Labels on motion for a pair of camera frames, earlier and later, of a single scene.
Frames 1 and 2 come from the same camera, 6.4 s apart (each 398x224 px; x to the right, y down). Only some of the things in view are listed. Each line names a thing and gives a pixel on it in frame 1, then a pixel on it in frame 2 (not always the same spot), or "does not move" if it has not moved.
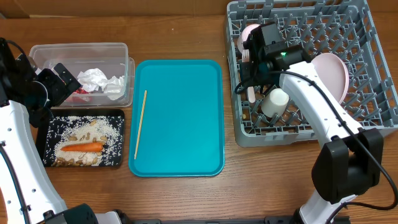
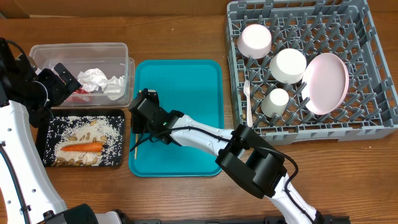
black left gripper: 64,90 does not move
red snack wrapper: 81,94 does not move
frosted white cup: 275,102 does not move
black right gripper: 250,70 -> 142,126
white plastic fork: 250,91 -> 247,89
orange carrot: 94,147 does not move
